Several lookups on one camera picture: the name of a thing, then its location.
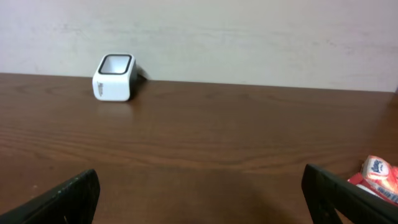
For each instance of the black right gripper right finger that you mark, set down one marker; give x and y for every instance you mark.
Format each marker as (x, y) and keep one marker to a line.
(327, 194)

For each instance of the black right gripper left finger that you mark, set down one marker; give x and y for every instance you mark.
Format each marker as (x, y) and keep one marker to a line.
(73, 201)

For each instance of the red Top chocolate bar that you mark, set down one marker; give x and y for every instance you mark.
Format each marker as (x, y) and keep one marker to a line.
(360, 182)

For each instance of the orange tissue packet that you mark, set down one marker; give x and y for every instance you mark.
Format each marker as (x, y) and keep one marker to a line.
(380, 172)

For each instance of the white barcode scanner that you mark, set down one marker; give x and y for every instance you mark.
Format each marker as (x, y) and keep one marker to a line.
(114, 78)

